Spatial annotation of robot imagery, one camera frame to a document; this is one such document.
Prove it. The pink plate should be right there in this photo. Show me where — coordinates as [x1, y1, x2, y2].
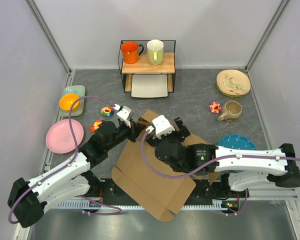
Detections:
[45, 119, 85, 154]

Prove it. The rainbow flower toy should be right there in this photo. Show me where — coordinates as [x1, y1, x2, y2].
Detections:
[100, 106, 115, 117]

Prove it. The orange flower toy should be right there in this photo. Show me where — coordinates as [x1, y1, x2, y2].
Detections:
[89, 118, 105, 133]

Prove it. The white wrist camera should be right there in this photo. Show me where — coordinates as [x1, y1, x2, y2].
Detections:
[145, 115, 176, 139]
[113, 103, 134, 128]

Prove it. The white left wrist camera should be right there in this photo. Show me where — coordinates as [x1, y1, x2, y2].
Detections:
[113, 103, 134, 128]

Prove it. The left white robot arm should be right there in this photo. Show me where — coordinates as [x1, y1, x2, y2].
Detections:
[7, 120, 145, 228]

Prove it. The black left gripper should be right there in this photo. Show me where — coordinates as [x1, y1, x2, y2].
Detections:
[105, 118, 146, 152]

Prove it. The blue dotted plate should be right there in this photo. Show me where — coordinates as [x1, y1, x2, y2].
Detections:
[217, 134, 256, 173]

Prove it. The light green rectangular plate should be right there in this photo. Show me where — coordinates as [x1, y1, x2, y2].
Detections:
[59, 85, 86, 117]

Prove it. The white cable duct rail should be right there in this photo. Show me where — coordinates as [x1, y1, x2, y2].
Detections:
[53, 198, 227, 211]

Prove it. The beige ceramic mug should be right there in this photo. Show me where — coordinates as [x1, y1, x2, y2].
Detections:
[217, 100, 243, 122]

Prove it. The brown cardboard box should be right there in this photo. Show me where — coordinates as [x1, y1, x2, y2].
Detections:
[111, 108, 221, 223]

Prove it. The orange bowl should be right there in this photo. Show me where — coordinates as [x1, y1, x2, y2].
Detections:
[59, 93, 79, 112]

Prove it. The orange mug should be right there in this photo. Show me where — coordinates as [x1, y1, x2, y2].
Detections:
[120, 41, 144, 64]

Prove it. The pale green mug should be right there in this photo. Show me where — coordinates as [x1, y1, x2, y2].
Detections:
[147, 39, 164, 66]

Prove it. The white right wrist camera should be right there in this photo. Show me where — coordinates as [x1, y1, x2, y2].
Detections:
[145, 115, 176, 139]

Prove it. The floral beige plate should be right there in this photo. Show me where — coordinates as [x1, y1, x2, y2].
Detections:
[215, 69, 251, 98]

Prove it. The pink flower toy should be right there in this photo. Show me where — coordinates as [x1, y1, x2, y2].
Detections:
[209, 101, 222, 114]

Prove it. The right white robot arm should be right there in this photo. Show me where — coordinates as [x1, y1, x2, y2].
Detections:
[141, 115, 300, 197]

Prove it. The white tray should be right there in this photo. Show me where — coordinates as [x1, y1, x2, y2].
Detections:
[131, 74, 168, 98]

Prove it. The black wire wooden shelf rack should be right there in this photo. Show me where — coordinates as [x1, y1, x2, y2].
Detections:
[117, 39, 176, 94]

